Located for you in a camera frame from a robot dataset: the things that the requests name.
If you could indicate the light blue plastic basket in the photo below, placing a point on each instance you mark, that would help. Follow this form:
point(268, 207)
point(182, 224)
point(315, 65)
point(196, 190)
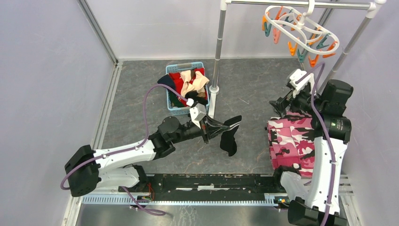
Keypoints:
point(177, 68)

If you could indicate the teal clothespin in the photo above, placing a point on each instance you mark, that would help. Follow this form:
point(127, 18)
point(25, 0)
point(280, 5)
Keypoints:
point(322, 44)
point(267, 33)
point(301, 55)

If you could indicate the pink clothespin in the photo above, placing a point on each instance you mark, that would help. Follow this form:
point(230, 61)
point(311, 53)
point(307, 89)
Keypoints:
point(276, 35)

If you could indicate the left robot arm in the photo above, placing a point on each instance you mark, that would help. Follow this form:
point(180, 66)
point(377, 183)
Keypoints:
point(89, 169)

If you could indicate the black white-striped sock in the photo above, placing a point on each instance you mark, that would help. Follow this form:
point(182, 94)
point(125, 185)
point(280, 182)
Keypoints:
point(228, 142)

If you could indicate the pink camouflage bag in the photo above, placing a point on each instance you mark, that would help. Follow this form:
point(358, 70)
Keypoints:
point(291, 142)

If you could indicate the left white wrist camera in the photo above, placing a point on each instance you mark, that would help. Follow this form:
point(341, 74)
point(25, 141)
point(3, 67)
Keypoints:
point(197, 111)

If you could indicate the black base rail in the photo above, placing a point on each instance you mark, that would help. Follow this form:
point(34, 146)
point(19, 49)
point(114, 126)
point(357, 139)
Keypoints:
point(209, 187)

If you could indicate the red sock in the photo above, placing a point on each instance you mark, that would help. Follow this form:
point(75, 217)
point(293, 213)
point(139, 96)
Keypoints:
point(178, 81)

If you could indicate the beige sock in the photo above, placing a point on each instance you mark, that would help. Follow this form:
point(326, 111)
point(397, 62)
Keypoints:
point(193, 81)

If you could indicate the navy blue sock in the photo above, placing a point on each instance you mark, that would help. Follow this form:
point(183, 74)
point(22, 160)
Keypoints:
point(168, 81)

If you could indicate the orange clothespin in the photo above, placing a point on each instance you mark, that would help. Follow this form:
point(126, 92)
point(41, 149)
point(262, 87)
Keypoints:
point(264, 22)
point(330, 48)
point(292, 47)
point(313, 59)

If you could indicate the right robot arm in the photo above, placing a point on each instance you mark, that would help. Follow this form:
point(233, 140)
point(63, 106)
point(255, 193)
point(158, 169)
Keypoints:
point(320, 205)

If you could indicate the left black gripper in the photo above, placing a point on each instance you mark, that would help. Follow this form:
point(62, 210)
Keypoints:
point(211, 128)

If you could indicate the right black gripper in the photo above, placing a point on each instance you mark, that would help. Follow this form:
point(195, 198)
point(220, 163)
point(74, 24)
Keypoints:
point(281, 103)

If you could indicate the silver white drying rack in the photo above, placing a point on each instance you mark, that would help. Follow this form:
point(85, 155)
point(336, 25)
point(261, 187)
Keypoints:
point(372, 9)

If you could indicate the white clip hanger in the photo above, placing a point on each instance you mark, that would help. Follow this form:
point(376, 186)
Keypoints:
point(306, 33)

